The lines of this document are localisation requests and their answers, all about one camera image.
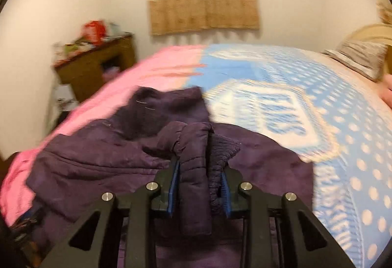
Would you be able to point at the red plastic bag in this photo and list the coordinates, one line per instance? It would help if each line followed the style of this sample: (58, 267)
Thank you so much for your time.
(93, 30)

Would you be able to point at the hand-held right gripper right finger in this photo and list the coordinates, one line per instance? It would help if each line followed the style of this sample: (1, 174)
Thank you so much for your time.
(225, 194)

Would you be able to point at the pink and blue blanket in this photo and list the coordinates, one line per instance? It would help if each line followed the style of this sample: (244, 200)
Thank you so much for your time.
(275, 72)

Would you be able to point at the purple padded jacket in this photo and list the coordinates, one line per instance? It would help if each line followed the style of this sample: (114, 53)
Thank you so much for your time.
(92, 157)

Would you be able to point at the white paper bag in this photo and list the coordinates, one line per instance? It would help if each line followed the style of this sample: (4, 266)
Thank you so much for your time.
(62, 98)

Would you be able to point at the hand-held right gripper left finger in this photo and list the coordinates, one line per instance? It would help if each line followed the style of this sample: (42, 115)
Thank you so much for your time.
(172, 189)

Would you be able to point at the clutter of small packets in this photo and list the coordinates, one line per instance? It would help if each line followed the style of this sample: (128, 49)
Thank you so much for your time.
(73, 49)

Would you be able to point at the grey patterned pillow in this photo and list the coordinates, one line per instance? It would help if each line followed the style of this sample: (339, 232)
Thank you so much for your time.
(358, 56)

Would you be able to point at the brown wooden bedside cabinet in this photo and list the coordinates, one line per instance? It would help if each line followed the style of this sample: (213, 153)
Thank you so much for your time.
(88, 69)

